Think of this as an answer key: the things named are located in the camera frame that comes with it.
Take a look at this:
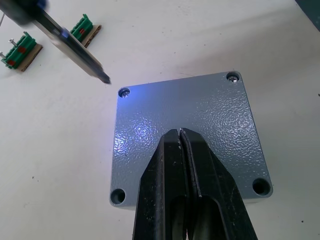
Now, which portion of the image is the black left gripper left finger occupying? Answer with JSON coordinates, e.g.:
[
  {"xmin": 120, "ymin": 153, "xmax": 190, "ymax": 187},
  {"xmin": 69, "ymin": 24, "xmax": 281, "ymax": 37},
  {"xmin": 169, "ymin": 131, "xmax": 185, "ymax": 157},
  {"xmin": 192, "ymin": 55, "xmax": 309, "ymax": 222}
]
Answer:
[{"xmin": 131, "ymin": 128, "xmax": 189, "ymax": 240}]

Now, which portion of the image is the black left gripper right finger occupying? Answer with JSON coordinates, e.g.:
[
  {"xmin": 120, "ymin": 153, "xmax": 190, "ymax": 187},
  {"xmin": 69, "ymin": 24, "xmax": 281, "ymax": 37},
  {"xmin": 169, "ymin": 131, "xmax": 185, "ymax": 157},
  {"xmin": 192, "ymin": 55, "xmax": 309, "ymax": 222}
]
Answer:
[{"xmin": 180, "ymin": 128, "xmax": 259, "ymax": 240}]

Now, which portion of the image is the black electric screwdriver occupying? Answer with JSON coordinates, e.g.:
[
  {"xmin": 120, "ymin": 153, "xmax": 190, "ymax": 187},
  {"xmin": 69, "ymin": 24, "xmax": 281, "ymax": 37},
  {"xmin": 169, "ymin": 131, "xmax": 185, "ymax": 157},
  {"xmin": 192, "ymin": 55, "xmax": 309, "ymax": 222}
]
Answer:
[{"xmin": 0, "ymin": 0, "xmax": 113, "ymax": 86}]

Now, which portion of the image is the green terminal block on cardboard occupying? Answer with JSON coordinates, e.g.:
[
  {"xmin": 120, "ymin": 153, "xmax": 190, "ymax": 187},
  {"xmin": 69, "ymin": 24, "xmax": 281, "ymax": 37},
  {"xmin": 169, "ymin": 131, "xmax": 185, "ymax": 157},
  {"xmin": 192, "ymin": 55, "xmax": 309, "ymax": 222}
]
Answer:
[
  {"xmin": 0, "ymin": 31, "xmax": 44, "ymax": 74},
  {"xmin": 70, "ymin": 13, "xmax": 104, "ymax": 49}
]

